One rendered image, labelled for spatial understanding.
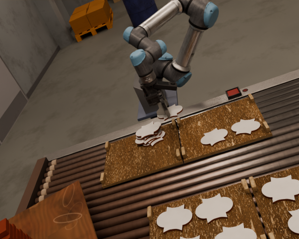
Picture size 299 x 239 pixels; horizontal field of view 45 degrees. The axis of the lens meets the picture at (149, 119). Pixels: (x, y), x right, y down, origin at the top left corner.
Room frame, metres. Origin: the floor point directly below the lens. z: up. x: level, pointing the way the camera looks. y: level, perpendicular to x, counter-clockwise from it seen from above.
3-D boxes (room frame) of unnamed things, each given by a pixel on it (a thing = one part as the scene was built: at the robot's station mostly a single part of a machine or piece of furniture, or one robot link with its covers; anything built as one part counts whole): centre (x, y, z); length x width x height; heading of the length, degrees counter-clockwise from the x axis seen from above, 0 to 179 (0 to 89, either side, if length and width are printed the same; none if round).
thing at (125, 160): (1.53, 0.11, 0.93); 0.41 x 0.35 x 0.02; 78
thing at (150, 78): (1.57, -0.08, 1.28); 0.08 x 0.08 x 0.05
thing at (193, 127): (1.44, -0.30, 0.93); 0.41 x 0.35 x 0.02; 78
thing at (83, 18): (8.42, 0.21, 0.23); 1.33 x 0.95 x 0.46; 166
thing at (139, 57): (1.57, -0.08, 1.36); 0.09 x 0.08 x 0.11; 122
